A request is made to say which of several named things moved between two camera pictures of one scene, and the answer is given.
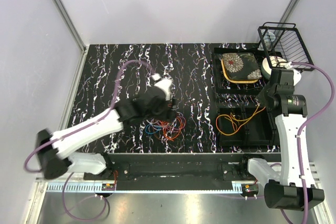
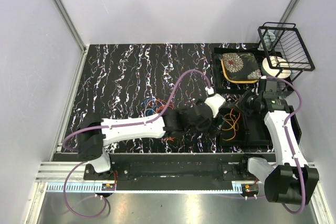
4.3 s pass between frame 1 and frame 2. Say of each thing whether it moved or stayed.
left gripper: moved
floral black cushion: stayed
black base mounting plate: stayed
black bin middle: stayed
